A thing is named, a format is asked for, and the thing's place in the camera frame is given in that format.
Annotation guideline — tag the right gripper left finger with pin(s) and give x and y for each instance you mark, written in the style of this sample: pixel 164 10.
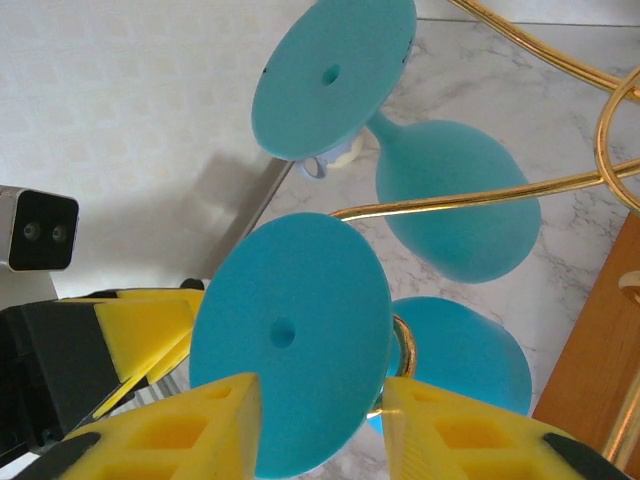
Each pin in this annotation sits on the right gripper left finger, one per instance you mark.
pixel 175 435

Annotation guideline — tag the teal plastic wine glass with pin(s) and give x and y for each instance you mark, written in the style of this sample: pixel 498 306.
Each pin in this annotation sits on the teal plastic wine glass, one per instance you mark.
pixel 330 75

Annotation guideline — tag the aluminium table side rail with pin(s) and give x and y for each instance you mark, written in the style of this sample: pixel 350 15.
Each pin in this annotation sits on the aluminium table side rail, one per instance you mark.
pixel 250 220

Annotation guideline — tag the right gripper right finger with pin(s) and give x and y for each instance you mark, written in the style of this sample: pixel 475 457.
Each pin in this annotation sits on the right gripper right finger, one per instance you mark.
pixel 465 445

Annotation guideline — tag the blue plastic wine glass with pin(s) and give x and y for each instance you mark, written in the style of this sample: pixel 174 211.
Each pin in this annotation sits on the blue plastic wine glass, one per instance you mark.
pixel 290 310

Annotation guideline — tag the grey-blue ceramic mug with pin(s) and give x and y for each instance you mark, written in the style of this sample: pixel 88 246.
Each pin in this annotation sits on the grey-blue ceramic mug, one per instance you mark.
pixel 327 160

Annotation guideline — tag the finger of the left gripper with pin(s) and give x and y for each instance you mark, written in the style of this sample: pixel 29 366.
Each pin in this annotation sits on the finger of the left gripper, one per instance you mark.
pixel 145 335
pixel 165 295

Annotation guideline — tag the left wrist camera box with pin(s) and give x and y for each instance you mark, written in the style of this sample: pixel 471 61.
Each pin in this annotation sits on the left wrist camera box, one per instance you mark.
pixel 40 235

